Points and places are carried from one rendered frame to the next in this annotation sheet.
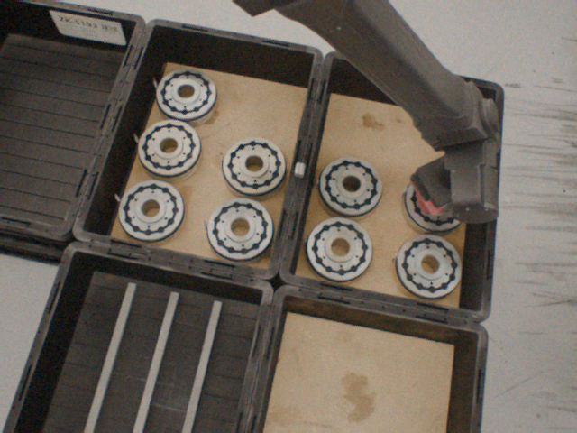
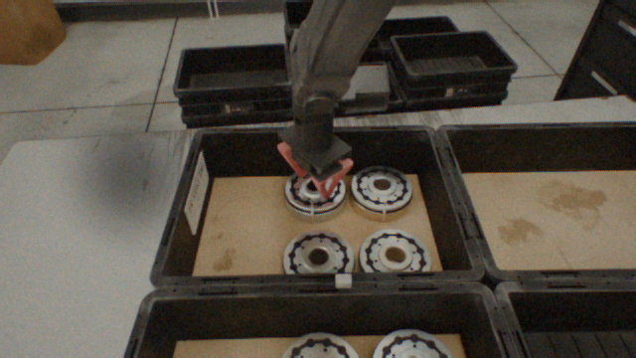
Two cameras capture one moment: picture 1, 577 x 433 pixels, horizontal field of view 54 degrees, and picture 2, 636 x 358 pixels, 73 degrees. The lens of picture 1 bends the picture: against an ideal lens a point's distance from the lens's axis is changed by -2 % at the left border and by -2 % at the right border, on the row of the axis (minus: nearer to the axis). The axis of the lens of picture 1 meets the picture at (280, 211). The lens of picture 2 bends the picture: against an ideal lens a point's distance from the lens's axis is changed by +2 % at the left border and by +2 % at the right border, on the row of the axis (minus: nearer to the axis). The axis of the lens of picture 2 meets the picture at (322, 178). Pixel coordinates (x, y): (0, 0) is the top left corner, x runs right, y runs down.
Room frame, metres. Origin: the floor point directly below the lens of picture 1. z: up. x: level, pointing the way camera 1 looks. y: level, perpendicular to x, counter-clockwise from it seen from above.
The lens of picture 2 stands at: (0.43, 0.23, 1.36)
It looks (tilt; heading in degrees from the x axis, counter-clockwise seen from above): 45 degrees down; 262
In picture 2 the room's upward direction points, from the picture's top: straight up
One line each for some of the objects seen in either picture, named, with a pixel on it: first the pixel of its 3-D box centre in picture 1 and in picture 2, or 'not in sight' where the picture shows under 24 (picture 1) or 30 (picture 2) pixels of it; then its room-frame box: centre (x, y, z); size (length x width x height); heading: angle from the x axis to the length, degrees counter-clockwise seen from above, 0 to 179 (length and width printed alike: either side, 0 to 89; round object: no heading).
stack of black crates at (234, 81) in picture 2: not in sight; (242, 116); (0.55, -1.15, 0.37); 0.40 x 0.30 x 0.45; 179
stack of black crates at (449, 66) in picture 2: not in sight; (438, 101); (-0.25, -1.14, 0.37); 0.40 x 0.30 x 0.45; 179
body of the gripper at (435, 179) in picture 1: (459, 167); (313, 130); (0.38, -0.25, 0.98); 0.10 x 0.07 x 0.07; 122
